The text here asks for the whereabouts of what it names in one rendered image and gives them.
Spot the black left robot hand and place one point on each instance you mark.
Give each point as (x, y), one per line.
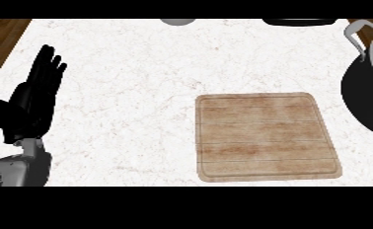
(35, 101)

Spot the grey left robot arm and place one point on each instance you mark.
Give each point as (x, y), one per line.
(24, 168)

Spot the brown wooden cutting board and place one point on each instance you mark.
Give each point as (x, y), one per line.
(265, 137)

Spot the grey round object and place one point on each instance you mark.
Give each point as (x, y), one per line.
(178, 21)

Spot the black flat object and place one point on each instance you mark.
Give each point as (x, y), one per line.
(299, 21)

